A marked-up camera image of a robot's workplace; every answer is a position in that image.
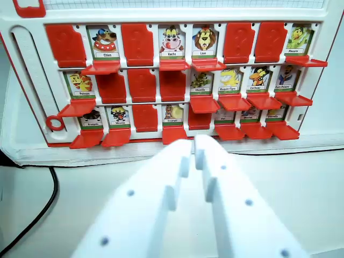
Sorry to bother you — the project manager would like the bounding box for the white mat under board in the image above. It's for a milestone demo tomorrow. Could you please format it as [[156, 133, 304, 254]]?
[[0, 0, 344, 168]]

